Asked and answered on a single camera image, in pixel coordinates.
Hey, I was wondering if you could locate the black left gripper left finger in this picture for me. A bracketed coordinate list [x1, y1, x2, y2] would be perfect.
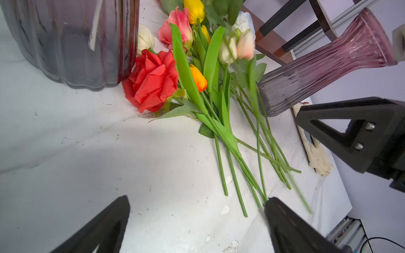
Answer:
[53, 195, 130, 253]

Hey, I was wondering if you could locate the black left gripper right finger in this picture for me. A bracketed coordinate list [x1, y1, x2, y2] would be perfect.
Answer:
[264, 197, 342, 253]

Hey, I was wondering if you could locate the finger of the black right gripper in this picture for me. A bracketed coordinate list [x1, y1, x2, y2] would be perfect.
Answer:
[296, 97, 405, 174]

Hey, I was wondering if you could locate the red rose flower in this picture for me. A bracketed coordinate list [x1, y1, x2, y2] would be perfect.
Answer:
[121, 48, 203, 120]

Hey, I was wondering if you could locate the pale pink tulip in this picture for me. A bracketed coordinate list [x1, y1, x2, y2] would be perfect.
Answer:
[236, 31, 312, 214]

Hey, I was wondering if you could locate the orange tulip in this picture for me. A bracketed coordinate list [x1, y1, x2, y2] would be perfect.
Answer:
[190, 64, 248, 218]

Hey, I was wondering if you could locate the cream white tulip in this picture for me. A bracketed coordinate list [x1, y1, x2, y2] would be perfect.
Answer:
[137, 24, 155, 55]

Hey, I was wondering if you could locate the yellow tulip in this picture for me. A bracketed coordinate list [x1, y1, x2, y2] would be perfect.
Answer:
[201, 25, 211, 44]
[184, 0, 206, 25]

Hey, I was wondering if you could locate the beige glove with red trim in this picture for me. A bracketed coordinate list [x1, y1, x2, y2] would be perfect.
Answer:
[290, 102, 334, 177]

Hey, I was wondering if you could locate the tall purple ribbed glass vase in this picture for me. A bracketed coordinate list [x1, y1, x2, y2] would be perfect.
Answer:
[257, 8, 398, 117]

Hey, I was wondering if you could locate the brown wooden tiered stand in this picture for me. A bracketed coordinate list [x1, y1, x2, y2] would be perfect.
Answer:
[242, 1, 359, 64]

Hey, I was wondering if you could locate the white rose near stand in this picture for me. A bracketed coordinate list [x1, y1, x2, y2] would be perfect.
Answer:
[232, 11, 255, 35]

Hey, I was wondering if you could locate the wide purple glass vase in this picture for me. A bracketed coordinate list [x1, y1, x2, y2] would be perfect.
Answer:
[1, 1, 140, 90]

